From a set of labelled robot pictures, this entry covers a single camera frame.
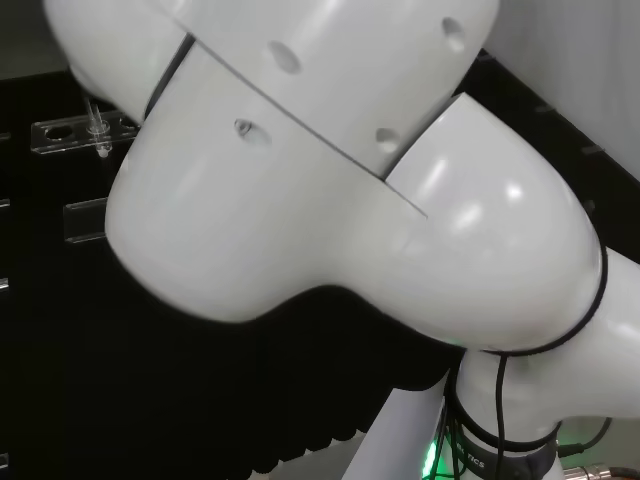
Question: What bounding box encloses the clear funnel stand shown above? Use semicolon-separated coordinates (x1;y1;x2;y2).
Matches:
30;113;144;247

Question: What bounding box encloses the black bench cloth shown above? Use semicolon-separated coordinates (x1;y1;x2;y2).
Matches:
0;47;640;476

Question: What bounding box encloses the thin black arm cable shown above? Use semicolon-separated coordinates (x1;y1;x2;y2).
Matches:
494;352;516;447

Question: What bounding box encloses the black plugged base cable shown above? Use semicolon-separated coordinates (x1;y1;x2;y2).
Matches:
557;418;614;457

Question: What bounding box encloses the metal cable connector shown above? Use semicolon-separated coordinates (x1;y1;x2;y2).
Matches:
563;462;640;480

